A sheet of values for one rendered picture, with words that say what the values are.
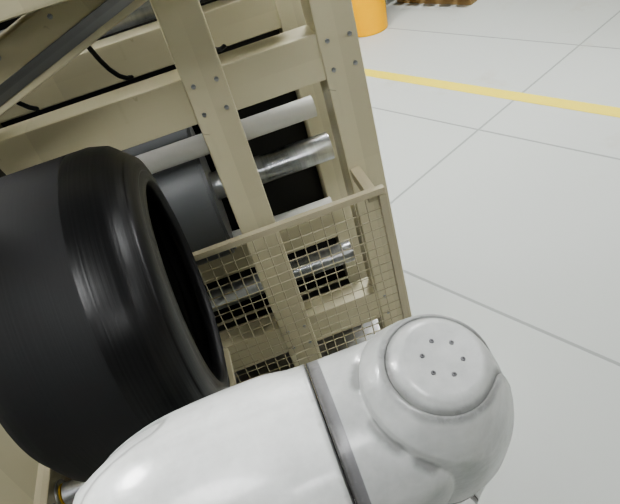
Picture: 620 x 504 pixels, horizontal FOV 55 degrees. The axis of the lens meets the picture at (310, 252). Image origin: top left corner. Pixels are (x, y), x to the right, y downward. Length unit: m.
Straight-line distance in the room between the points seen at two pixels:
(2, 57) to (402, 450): 1.06
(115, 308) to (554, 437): 1.63
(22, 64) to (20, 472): 0.77
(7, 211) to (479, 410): 0.75
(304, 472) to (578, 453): 1.79
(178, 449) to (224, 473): 0.04
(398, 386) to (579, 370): 1.98
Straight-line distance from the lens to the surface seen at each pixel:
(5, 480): 1.34
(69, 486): 1.26
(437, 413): 0.37
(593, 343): 2.42
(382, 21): 5.48
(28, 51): 1.26
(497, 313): 2.51
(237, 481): 0.40
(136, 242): 0.88
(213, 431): 0.41
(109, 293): 0.85
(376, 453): 0.39
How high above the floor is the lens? 1.81
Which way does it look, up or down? 37 degrees down
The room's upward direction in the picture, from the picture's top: 17 degrees counter-clockwise
